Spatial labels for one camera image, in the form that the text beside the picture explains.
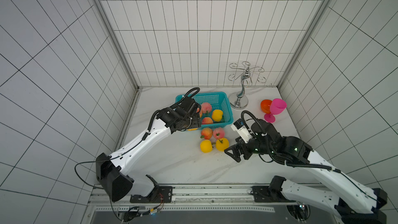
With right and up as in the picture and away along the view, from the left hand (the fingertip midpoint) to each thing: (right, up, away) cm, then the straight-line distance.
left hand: (190, 125), depth 76 cm
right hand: (+18, -6, -9) cm, 21 cm away
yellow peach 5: (+17, -12, +7) cm, 22 cm away
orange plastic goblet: (+50, +8, +28) cm, 58 cm away
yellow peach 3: (+2, 0, -11) cm, 11 cm away
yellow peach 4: (+8, -13, +7) cm, 17 cm away
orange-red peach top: (+9, -7, +12) cm, 16 cm away
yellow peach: (+16, +3, +22) cm, 27 cm away
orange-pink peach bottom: (+5, +4, +22) cm, 23 cm away
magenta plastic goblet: (+52, +9, +15) cm, 55 cm away
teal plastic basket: (+18, +12, +31) cm, 38 cm away
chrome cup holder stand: (+30, +12, +34) cm, 47 cm away
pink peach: (+8, +8, +24) cm, 26 cm away
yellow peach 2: (+9, -1, +19) cm, 21 cm away
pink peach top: (+16, -7, +12) cm, 21 cm away
